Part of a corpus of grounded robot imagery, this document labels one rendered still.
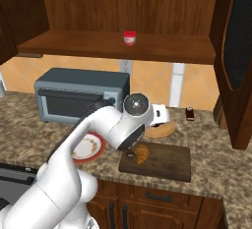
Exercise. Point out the brown drawer front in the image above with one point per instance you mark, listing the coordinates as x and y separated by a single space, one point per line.
183 198

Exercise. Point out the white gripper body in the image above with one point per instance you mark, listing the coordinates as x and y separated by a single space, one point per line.
165 115

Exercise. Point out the white wall outlet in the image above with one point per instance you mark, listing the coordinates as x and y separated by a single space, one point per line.
126 66

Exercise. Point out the red-lidded jam jar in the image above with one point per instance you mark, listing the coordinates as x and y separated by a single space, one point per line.
130 38

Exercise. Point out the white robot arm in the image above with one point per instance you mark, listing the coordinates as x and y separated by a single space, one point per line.
65 160

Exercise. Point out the brown wooden wall cabinet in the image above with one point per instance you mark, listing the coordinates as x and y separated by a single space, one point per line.
131 3

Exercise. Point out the dark wooden cutting board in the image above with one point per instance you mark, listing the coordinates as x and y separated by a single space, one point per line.
167 162

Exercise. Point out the brown wall cabinet door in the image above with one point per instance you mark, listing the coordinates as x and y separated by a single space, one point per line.
19 16

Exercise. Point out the golden brown croissant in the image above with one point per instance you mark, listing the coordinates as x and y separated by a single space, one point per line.
141 155

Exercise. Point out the white upright wall strip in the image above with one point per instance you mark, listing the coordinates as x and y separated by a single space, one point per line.
177 85

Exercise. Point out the red-rimmed white plate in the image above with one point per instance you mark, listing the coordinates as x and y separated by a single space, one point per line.
86 147

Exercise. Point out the round tan wooden plate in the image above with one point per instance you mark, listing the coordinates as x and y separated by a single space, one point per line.
162 131

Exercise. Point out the brown base cabinet door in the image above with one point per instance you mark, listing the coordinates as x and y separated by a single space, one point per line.
211 215
157 218
103 215

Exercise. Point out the wall cabinet door, dark panel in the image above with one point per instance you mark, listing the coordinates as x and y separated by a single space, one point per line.
236 75

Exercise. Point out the dark grey oven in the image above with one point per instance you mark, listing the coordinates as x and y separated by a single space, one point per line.
16 187

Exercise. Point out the grey toaster oven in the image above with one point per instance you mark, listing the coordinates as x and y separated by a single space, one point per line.
82 79

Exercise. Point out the small dark brown jar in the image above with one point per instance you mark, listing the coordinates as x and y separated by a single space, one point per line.
189 114

